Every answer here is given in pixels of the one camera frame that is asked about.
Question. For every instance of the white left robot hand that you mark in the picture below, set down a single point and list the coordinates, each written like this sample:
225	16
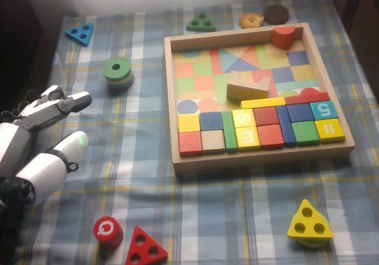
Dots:
13	146

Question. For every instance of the natural wood bridge block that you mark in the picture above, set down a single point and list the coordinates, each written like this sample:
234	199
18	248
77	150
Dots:
245	92

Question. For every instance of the blue three-hole triangle block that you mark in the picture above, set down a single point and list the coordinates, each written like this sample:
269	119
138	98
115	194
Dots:
79	34

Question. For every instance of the red three-hole triangle block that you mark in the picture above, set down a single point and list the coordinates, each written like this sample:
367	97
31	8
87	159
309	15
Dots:
145	251

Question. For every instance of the green three-hole triangle block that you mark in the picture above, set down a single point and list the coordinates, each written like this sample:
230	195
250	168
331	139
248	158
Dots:
200	26

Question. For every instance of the wooden block tray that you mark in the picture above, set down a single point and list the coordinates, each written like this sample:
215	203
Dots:
260	160

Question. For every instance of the red half cylinder block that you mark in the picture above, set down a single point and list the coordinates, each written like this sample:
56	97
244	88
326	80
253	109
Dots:
282	38

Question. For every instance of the yellow three-hole triangle block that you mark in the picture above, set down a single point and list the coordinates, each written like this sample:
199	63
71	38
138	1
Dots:
309	222

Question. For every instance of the blue plaid tablecloth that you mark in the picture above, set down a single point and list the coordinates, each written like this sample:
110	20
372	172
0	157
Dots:
124	188

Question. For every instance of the red cylinder with white mark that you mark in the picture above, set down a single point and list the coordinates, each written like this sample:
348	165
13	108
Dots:
108	232

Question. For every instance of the tan flower biscuit toy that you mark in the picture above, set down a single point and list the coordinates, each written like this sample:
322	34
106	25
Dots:
251	21

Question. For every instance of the dark brown round cookie toy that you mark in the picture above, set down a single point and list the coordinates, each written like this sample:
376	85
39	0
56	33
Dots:
276	13

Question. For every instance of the light green disc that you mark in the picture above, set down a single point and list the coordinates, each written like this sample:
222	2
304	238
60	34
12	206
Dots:
311	242

